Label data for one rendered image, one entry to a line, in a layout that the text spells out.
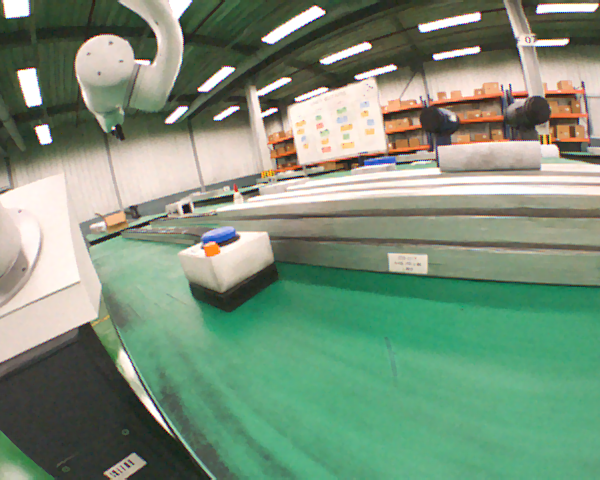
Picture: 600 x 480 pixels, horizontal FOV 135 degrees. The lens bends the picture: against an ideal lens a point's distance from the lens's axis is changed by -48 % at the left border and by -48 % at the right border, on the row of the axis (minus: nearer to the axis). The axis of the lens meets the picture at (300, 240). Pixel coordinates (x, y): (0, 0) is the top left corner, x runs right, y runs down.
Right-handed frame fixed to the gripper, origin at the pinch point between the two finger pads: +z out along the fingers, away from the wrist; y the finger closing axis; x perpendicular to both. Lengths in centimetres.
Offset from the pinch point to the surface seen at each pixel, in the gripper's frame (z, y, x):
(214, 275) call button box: -48, 28, -4
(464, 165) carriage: -61, 33, 30
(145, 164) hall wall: 1116, -3, 155
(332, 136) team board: 163, 90, 263
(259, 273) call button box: -47, 32, 0
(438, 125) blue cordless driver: -52, 31, 47
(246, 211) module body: -37.4, 29.3, 6.3
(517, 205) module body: -69, 29, 13
